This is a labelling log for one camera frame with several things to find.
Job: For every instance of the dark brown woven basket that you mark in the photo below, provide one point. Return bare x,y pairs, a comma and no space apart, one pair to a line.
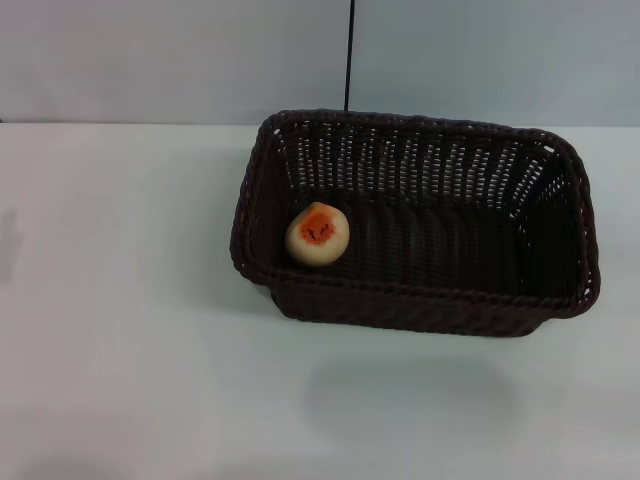
425,240

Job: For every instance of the black vertical wall strip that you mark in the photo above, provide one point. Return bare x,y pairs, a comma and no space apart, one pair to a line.
348,50

